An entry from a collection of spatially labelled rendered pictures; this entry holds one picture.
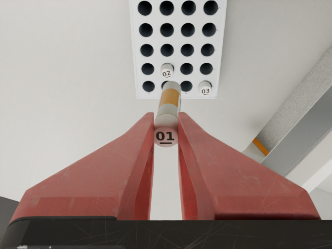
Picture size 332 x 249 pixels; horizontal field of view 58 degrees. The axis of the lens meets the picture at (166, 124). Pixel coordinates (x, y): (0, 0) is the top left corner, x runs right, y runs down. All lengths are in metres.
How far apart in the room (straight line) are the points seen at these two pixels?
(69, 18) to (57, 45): 0.03
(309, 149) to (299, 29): 0.13
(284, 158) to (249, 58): 0.12
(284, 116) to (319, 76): 0.21
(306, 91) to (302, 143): 1.05
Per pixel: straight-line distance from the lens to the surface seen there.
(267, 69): 0.35
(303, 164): 0.28
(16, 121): 0.42
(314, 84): 1.33
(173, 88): 0.16
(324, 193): 0.38
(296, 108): 1.37
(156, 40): 0.29
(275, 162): 0.30
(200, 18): 0.28
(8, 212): 0.92
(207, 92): 0.30
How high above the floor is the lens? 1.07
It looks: 55 degrees down
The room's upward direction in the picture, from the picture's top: 179 degrees counter-clockwise
